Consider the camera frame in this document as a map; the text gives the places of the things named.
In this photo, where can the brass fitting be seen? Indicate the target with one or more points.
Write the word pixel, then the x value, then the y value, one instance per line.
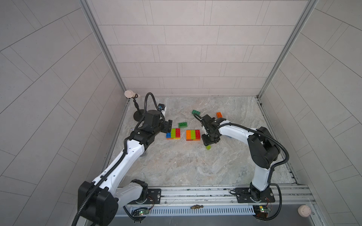
pixel 195 207

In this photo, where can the left metal corner post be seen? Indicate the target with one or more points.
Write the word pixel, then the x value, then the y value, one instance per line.
pixel 100 40

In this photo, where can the dark green lego brick far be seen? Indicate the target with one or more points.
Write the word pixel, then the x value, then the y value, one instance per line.
pixel 195 112

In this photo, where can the long orange lego brick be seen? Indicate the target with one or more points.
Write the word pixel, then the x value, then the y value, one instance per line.
pixel 188 135

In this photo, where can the black microphone stand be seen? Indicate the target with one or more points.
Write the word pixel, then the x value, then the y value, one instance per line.
pixel 139 113

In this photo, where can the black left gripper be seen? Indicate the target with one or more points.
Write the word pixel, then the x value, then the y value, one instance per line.
pixel 167 126

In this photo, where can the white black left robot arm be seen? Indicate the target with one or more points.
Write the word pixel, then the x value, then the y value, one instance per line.
pixel 97 200

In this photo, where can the dark green lego brick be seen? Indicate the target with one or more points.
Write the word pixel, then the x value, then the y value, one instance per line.
pixel 195 112
pixel 182 124

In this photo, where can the red lego brick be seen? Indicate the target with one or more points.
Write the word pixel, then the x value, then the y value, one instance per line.
pixel 197 135
pixel 177 133

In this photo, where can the metal corner frame post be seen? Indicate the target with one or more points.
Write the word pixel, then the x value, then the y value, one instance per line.
pixel 310 6

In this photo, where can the dark green lego brick near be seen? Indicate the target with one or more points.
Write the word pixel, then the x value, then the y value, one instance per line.
pixel 182 124

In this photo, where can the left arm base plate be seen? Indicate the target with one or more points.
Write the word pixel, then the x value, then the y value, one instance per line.
pixel 153 197

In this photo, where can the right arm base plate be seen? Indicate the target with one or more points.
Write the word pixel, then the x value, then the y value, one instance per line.
pixel 253 195

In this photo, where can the right circuit board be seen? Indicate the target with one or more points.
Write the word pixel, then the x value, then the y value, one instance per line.
pixel 261 211

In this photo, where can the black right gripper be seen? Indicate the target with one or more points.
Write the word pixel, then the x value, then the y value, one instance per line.
pixel 209 136

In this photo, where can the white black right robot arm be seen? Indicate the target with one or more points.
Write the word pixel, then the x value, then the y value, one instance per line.
pixel 266 152

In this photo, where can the beige round knob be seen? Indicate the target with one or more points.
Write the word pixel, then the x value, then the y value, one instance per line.
pixel 304 211

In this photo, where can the left circuit board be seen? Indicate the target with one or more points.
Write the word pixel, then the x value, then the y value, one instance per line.
pixel 140 212

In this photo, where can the circuit board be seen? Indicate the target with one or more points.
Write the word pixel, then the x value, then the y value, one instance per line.
pixel 261 211
pixel 140 212

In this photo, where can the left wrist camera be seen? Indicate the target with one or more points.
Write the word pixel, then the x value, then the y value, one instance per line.
pixel 162 107

